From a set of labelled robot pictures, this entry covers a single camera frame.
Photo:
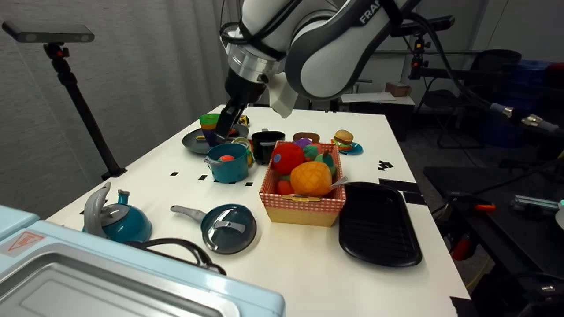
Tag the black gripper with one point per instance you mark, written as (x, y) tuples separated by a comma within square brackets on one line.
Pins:
[(243, 93)]

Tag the black pot lid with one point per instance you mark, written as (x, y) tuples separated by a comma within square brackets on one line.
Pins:
[(229, 229)]

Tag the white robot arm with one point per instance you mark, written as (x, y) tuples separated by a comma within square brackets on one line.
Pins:
[(328, 52)]

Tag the blue toy pot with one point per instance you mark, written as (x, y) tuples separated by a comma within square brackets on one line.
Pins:
[(229, 172)]

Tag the blue toy pan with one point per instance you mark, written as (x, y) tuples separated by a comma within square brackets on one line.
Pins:
[(185, 211)]

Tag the orange toy cup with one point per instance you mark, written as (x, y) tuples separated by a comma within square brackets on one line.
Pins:
[(208, 126)]

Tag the green toy cup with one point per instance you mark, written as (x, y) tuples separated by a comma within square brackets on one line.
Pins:
[(208, 118)]

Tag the purple toy cup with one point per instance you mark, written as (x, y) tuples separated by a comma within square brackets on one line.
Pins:
[(208, 137)]

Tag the small orange toy piece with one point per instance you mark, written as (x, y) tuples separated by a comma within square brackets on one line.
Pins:
[(226, 156)]

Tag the dark grey plate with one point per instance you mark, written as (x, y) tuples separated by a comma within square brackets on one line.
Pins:
[(192, 142)]

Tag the red toy tomato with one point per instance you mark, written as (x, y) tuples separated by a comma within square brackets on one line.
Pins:
[(286, 158)]

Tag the purple toy fruit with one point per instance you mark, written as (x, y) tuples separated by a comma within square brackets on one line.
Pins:
[(302, 142)]

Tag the small orange-red toy fruit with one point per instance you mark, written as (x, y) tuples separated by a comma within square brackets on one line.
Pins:
[(284, 186)]

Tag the orange toy fruit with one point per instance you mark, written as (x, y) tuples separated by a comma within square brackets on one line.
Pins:
[(309, 177)]

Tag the grey backdrop curtain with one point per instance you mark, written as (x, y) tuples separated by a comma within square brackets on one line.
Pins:
[(147, 70)]

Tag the basket of toy fruit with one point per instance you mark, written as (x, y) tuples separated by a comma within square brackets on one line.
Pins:
[(300, 211)]

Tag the toy burger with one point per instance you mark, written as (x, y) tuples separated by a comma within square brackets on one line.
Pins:
[(342, 139)]

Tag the small blue plate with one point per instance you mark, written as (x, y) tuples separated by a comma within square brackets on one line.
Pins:
[(356, 149)]

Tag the blue toy kettle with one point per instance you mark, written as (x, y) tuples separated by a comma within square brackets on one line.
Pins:
[(125, 225)]

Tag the white side desk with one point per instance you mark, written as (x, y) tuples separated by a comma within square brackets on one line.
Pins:
[(376, 98)]

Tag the black tripod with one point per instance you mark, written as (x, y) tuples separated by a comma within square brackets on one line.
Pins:
[(76, 96)]

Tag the small cardboard box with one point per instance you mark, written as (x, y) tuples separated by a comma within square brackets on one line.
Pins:
[(399, 88)]

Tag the black plastic tray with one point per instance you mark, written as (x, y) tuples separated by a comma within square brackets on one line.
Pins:
[(376, 225)]

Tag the light blue toaster oven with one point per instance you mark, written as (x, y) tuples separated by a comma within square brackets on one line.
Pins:
[(117, 281)]

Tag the black office chair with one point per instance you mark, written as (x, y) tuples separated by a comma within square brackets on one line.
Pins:
[(496, 75)]

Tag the blue barrel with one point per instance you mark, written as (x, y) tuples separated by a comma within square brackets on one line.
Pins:
[(531, 88)]

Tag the black cart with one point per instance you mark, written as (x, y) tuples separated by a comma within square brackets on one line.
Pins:
[(517, 251)]

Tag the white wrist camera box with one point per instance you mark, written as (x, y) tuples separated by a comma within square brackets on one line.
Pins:
[(282, 96)]

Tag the black mount red knobs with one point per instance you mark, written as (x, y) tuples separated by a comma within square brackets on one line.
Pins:
[(418, 58)]

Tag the black stereo camera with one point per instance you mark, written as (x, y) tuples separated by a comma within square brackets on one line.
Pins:
[(46, 31), (439, 22)]

